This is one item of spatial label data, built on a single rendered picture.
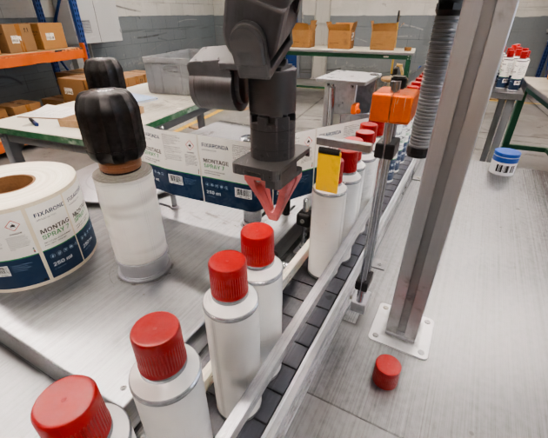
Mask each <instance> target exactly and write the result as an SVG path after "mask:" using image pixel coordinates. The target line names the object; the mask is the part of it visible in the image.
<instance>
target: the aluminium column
mask: <svg viewBox="0 0 548 438"><path fill-rule="evenodd" d="M518 3H519V0H464V1H463V4H462V8H461V11H460V16H459V19H458V26H457V29H456V34H455V37H454V41H453V45H452V49H451V55H450V59H449V63H448V67H447V71H446V74H445V79H444V85H443V88H442V92H441V97H440V100H439V104H438V111H437V114H436V118H435V122H434V126H433V130H432V133H431V140H430V144H429V148H428V151H427V155H426V159H425V163H424V169H423V174H422V177H421V181H420V184H419V189H418V195H417V199H416V203H415V207H414V210H413V214H412V218H411V225H410V228H409V232H408V236H407V240H406V244H405V247H404V254H403V258H402V262H401V266H400V270H399V273H398V279H397V284H396V288H395V291H394V295H393V299H392V303H391V309H390V314H389V317H388V321H387V324H386V329H385V333H386V334H388V335H392V336H395V337H397V338H399V339H402V340H405V341H407V342H411V343H415V340H416V337H417V334H418V330H419V326H420V323H421V321H422V318H423V314H424V310H425V306H426V303H427V301H428V298H429V294H430V292H431V287H432V284H433V281H434V278H435V275H436V272H437V269H438V265H439V261H440V258H441V255H442V252H443V249H444V245H445V241H446V238H447V236H448V233H449V229H450V226H451V222H452V218H453V216H454V213H455V210H456V207H457V204H458V199H459V196H460V193H461V190H462V187H463V184H464V180H465V176H466V173H467V170H468V168H469V164H470V161H471V157H472V153H473V150H474V148H475V145H476V141H477V139H478V133H479V131H480V128H481V125H482V122H483V119H484V116H485V111H486V108H487V105H488V102H489V99H490V96H491V92H492V88H493V85H494V83H495V79H496V76H497V73H498V68H499V65H500V63H501V60H502V56H503V54H504V51H505V45H506V43H507V40H508V37H509V34H510V31H511V27H512V23H513V20H514V17H515V14H516V11H517V8H518Z"/></svg>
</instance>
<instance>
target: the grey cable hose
mask: <svg viewBox="0 0 548 438"><path fill-rule="evenodd" d="M463 1H464V0H438V3H437V6H436V9H435V12H436V16H435V17H434V18H436V20H434V23H435V24H433V26H432V27H434V29H432V31H433V32H432V33H431V35H432V36H431V38H430V39H431V41H430V45H429V49H428V51H429V53H427V57H426V59H427V60H426V61H425V63H426V64H425V65H424V66H425V68H424V73H423V74H424V75H423V76H422V78H423V79H422V83H421V85H422V86H420V89H421V90H420V93H419V98H418V106H417V110H416V115H415V117H414V120H413V124H412V130H411V136H410V141H409V143H408V144H407V147H406V152H407V153H406V155H407V156H409V157H412V158H417V159H424V158H426V155H427V151H428V148H429V144H430V140H431V133H432V130H433V126H434V122H435V118H436V114H437V111H438V104H439V100H440V97H441V92H442V88H443V85H444V79H445V74H446V71H447V67H448V63H449V59H450V55H451V49H452V45H453V41H454V37H455V34H456V29H457V26H458V19H459V16H460V11H461V8H462V4H463Z"/></svg>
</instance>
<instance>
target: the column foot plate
mask: <svg viewBox="0 0 548 438"><path fill-rule="evenodd" d="M390 309H391V305H389V304H386V303H380V305H379V308H378V312H377V314H376V316H375V319H374V321H373V323H372V325H371V330H370V332H369V334H368V338H369V339H370V340H372V341H374V342H377V343H380V344H383V345H385V346H387V347H389V348H393V349H395V350H398V351H400V352H403V353H405V354H407V355H411V356H414V357H416V358H418V359H420V360H423V361H425V360H427V358H428V354H429V350H430V345H431V337H432V332H433V327H434V321H433V320H432V319H430V318H428V317H425V316H423V318H422V321H421V323H420V326H419V330H418V334H417V337H416V340H415V343H411V342H407V341H405V340H402V339H399V338H397V337H395V336H392V335H388V334H386V333H385V329H386V324H387V321H388V317H389V314H390Z"/></svg>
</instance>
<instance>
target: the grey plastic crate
mask: <svg viewBox="0 0 548 438"><path fill-rule="evenodd" d="M199 51H200V50H198V49H187V50H178V51H172V52H167V53H162V54H157V55H152V56H143V57H142V58H143V63H144V67H145V72H146V77H147V83H148V87H149V92H150V93H155V94H167V95H180V96H190V91H189V73H188V70H187V63H188V62H189V61H190V60H191V59H192V58H193V57H194V56H195V55H196V54H197V53H198V52H199Z"/></svg>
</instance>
